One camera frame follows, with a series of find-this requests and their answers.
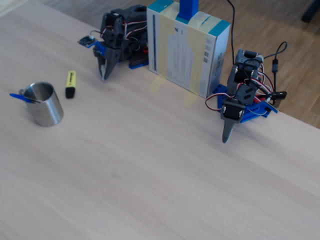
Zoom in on dark furniture foot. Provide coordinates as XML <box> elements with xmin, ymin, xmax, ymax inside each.
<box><xmin>301</xmin><ymin>0</ymin><xmax>320</xmax><ymax>23</ymax></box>

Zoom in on blue camera post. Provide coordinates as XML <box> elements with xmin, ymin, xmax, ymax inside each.
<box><xmin>175</xmin><ymin>0</ymin><xmax>200</xmax><ymax>25</ymax></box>

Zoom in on black USB plug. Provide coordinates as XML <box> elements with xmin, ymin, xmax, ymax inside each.
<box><xmin>271</xmin><ymin>91</ymin><xmax>288</xmax><ymax>101</ymax></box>

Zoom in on grey gripper with camera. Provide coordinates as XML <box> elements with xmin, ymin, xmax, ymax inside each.
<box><xmin>93</xmin><ymin>27</ymin><xmax>126</xmax><ymax>82</ymax></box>

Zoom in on black cable with inline adapter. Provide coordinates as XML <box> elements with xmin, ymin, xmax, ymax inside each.
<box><xmin>263</xmin><ymin>41</ymin><xmax>288</xmax><ymax>93</ymax></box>

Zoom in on blue ballpoint pen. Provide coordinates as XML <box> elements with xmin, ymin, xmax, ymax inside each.
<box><xmin>9</xmin><ymin>92</ymin><xmax>42</xmax><ymax>104</ymax></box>

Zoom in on yellowish masking tape strip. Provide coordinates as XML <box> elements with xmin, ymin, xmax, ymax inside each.
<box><xmin>183</xmin><ymin>11</ymin><xmax>213</xmax><ymax>109</ymax></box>
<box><xmin>149</xmin><ymin>2</ymin><xmax>181</xmax><ymax>95</ymax></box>

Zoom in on black camera cable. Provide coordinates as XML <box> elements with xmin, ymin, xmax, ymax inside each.
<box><xmin>89</xmin><ymin>29</ymin><xmax>111</xmax><ymax>38</ymax></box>

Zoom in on blue camera bracket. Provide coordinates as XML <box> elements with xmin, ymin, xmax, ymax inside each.
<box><xmin>92</xmin><ymin>40</ymin><xmax>107</xmax><ymax>55</ymax></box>

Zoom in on grey robot arm without camera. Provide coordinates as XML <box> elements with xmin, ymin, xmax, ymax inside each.
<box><xmin>226</xmin><ymin>49</ymin><xmax>266</xmax><ymax>106</ymax></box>

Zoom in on thin black hanging cable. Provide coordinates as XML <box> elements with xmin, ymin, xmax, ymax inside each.
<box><xmin>226</xmin><ymin>0</ymin><xmax>236</xmax><ymax>66</ymax></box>

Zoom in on silver metal cup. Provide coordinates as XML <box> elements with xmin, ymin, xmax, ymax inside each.
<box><xmin>18</xmin><ymin>81</ymin><xmax>65</xmax><ymax>128</ymax></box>

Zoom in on small camera circuit board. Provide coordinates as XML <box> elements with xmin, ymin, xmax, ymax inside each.
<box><xmin>77</xmin><ymin>35</ymin><xmax>96</xmax><ymax>49</ymax></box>

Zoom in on yellow highlighter with black cap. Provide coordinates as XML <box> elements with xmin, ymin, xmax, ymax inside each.
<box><xmin>64</xmin><ymin>70</ymin><xmax>78</xmax><ymax>100</ymax></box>

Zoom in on white and teal cardboard box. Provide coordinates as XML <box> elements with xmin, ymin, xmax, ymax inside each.
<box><xmin>146</xmin><ymin>0</ymin><xmax>231</xmax><ymax>100</ymax></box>

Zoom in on blue base plate with black block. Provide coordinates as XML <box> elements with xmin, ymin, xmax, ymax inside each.
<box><xmin>117</xmin><ymin>58</ymin><xmax>150</xmax><ymax>70</ymax></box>

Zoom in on grey gripper without camera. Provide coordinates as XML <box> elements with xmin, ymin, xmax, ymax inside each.
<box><xmin>219</xmin><ymin>97</ymin><xmax>247</xmax><ymax>145</ymax></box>

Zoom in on red white black servo wire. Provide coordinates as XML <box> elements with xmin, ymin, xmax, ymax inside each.
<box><xmin>205</xmin><ymin>93</ymin><xmax>227</xmax><ymax>113</ymax></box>

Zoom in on motor controller board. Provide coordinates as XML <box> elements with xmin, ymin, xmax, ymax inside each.
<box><xmin>254</xmin><ymin>94</ymin><xmax>281</xmax><ymax>113</ymax></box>

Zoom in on grey robot arm with camera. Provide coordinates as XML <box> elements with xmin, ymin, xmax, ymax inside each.
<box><xmin>100</xmin><ymin>4</ymin><xmax>150</xmax><ymax>64</ymax></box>

